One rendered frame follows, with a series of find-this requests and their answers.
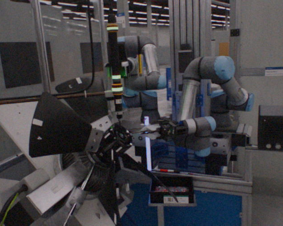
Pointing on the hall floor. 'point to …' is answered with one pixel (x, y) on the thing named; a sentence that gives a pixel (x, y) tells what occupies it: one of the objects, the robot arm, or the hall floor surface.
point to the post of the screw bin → (160, 215)
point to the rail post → (247, 211)
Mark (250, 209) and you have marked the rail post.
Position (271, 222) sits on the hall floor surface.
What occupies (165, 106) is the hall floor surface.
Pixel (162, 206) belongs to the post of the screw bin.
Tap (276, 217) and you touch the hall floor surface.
